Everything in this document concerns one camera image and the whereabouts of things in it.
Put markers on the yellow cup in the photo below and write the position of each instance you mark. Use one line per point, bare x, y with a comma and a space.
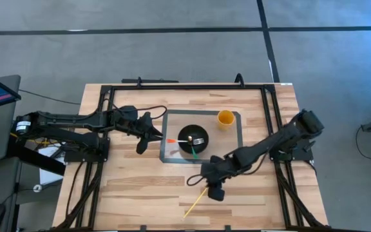
226, 119

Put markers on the black bowl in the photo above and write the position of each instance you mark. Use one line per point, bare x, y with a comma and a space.
201, 132

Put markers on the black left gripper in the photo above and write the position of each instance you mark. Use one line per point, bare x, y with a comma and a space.
134, 120

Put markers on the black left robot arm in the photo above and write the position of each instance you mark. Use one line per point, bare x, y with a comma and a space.
76, 120

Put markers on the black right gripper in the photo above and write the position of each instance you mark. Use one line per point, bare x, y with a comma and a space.
216, 170

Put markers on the grey placemat with dark border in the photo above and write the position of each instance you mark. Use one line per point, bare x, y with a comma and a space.
172, 129

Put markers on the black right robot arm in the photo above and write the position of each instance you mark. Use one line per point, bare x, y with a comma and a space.
269, 141

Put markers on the black metal table frame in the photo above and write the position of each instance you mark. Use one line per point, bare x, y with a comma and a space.
106, 193

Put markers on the thin yellow plastic stick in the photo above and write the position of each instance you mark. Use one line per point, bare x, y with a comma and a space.
195, 203

